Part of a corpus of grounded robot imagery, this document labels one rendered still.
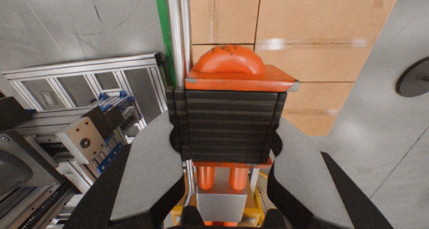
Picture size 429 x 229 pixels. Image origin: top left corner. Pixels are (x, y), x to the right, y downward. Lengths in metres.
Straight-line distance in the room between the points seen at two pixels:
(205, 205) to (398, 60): 2.05
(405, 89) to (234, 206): 2.19
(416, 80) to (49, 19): 3.26
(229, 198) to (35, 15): 1.92
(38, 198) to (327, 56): 1.40
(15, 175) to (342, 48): 1.34
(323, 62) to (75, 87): 1.82
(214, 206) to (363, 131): 2.30
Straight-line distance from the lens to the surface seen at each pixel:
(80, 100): 1.73
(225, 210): 0.22
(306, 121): 1.11
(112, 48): 1.60
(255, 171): 1.26
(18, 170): 0.70
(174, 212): 0.57
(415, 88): 2.37
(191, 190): 0.18
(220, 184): 0.20
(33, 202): 0.90
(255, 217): 0.58
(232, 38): 0.77
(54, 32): 1.89
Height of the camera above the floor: 1.31
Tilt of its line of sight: 61 degrees down
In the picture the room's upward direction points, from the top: 179 degrees counter-clockwise
